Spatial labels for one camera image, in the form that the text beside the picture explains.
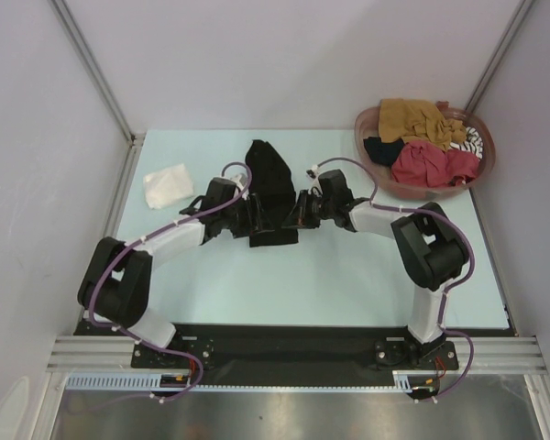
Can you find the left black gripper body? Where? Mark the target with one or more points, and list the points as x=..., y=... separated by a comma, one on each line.
x=253, y=214

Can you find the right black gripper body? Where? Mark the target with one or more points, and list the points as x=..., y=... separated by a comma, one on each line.
x=302, y=207

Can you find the black tank top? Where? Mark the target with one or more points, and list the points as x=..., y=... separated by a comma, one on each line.
x=272, y=183

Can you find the white tank top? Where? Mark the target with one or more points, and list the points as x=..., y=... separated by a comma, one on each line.
x=166, y=187

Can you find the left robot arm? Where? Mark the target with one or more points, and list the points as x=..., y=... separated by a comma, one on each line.
x=115, y=288

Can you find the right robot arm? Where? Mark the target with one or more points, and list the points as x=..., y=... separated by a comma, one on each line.
x=432, y=251

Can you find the red tank top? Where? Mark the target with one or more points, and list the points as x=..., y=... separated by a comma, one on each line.
x=423, y=164

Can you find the mustard tank top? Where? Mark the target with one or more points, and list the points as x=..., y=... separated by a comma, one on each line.
x=411, y=120

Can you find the striped tank top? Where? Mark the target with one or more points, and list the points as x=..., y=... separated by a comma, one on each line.
x=473, y=143

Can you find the pink laundry basket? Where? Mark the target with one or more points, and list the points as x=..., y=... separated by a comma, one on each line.
x=366, y=125

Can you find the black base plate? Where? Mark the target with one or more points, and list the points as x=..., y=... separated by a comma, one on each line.
x=308, y=357

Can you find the right grey cable duct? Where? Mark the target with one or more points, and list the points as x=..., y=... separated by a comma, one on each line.
x=417, y=380

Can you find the grey cable duct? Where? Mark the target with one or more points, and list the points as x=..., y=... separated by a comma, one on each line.
x=127, y=382
x=417, y=380

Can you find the aluminium frame rail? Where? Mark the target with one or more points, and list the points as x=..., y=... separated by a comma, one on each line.
x=492, y=355

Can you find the left grey cable duct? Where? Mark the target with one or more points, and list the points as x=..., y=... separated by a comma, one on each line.
x=127, y=382

